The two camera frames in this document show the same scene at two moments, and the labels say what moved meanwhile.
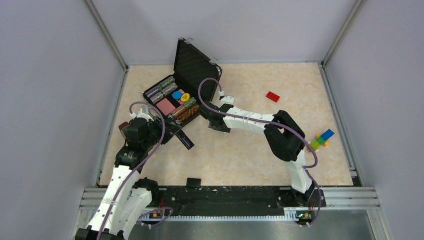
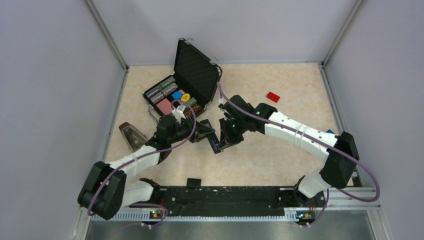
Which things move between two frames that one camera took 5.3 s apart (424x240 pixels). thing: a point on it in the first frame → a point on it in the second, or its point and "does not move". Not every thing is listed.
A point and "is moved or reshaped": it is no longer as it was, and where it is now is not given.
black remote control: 185,140 is moved or reshaped
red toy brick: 273,97 does not move
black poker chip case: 196,77 does not move
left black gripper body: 158,130 → 187,127
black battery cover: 193,183 does not move
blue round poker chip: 177,95 does not move
